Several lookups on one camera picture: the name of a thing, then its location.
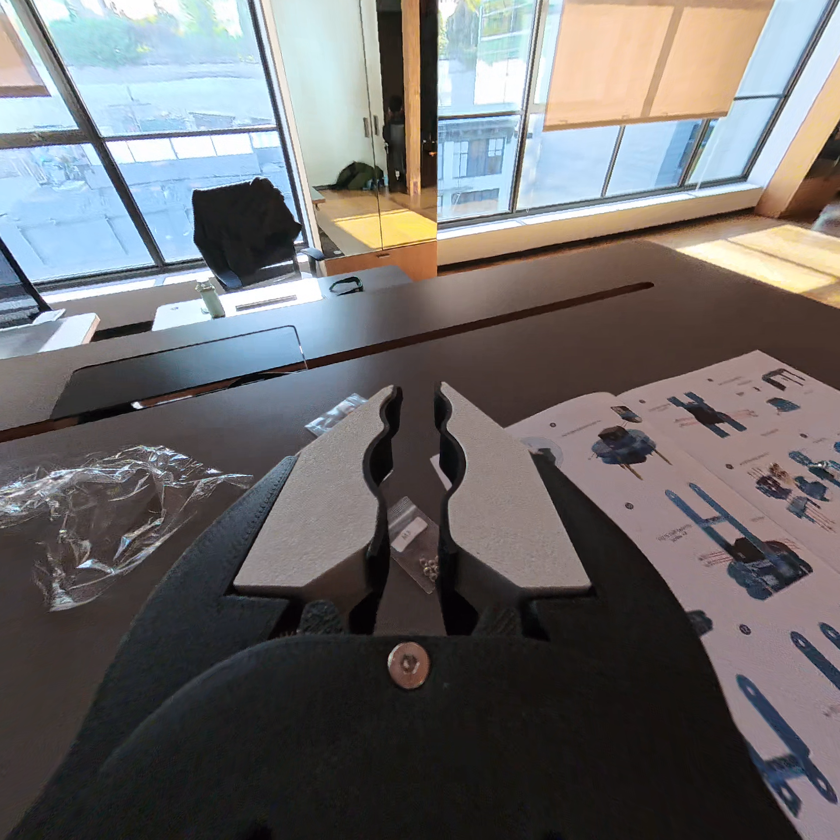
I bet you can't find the small beige roller blind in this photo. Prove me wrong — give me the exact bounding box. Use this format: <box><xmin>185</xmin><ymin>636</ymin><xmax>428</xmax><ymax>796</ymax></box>
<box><xmin>0</xmin><ymin>12</ymin><xmax>51</xmax><ymax>99</ymax></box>

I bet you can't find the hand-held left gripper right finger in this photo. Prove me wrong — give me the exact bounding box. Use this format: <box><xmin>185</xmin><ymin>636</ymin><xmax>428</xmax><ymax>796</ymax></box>
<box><xmin>433</xmin><ymin>381</ymin><xmax>592</xmax><ymax>635</ymax></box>

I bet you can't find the dark green bag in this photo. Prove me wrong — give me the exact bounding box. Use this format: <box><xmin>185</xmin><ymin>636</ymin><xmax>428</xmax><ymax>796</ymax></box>
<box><xmin>335</xmin><ymin>161</ymin><xmax>385</xmax><ymax>192</ymax></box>

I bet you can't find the small clear zip bag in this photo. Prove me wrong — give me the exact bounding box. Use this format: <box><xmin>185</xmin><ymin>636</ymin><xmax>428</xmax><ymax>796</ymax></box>
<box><xmin>304</xmin><ymin>392</ymin><xmax>366</xmax><ymax>438</ymax></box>

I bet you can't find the crumpled clear plastic wrap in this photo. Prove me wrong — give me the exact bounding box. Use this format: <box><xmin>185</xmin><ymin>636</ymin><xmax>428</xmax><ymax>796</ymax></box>
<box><xmin>0</xmin><ymin>444</ymin><xmax>255</xmax><ymax>613</ymax></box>

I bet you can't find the small zip bag with screws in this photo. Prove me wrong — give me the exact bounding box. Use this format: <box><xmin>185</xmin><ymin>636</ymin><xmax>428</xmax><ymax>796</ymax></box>
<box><xmin>386</xmin><ymin>496</ymin><xmax>441</xmax><ymax>595</ymax></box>

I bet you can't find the large beige roller blind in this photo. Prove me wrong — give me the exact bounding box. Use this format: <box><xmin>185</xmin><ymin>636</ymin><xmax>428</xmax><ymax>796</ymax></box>
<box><xmin>542</xmin><ymin>0</ymin><xmax>777</xmax><ymax>133</ymax></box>

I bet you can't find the laptop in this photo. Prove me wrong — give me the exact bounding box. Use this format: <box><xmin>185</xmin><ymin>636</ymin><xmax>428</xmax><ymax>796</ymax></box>
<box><xmin>0</xmin><ymin>236</ymin><xmax>55</xmax><ymax>330</ymax></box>

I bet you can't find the white assembly instruction booklet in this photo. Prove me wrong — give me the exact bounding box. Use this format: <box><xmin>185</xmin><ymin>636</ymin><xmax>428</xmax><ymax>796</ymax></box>
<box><xmin>505</xmin><ymin>350</ymin><xmax>840</xmax><ymax>840</ymax></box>

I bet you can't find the office chair with black jacket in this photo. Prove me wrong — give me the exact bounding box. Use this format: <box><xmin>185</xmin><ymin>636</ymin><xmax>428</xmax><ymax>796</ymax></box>
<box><xmin>191</xmin><ymin>176</ymin><xmax>326</xmax><ymax>294</ymax></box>

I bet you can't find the dark grey desk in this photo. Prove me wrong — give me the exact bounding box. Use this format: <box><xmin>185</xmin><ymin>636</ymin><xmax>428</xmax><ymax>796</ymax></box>
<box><xmin>0</xmin><ymin>239</ymin><xmax>840</xmax><ymax>840</ymax></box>

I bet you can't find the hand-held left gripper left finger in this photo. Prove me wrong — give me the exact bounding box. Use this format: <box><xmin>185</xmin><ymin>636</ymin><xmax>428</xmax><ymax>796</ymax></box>
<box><xmin>233</xmin><ymin>385</ymin><xmax>403</xmax><ymax>635</ymax></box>

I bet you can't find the office desk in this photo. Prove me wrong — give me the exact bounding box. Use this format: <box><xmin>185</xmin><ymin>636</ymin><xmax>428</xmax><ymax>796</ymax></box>
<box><xmin>52</xmin><ymin>265</ymin><xmax>413</xmax><ymax>342</ymax></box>

